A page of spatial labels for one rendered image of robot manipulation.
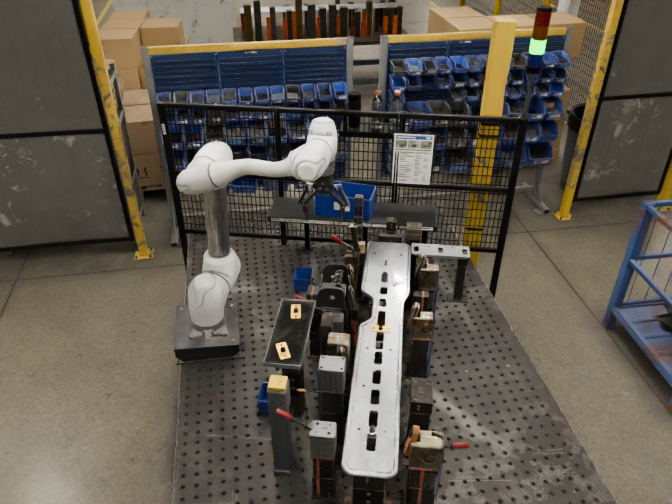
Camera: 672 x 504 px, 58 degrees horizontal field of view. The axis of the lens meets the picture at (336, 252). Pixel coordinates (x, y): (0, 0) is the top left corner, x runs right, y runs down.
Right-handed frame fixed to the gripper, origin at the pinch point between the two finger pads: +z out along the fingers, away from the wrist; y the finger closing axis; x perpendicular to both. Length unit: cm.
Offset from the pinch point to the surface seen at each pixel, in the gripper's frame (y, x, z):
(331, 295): 4.0, -9.8, 31.0
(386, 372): 28, -36, 46
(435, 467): 47, -74, 50
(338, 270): 5.4, 3.6, 27.9
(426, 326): 44, -8, 46
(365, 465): 23, -79, 46
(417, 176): 39, 90, 26
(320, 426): 7, -69, 40
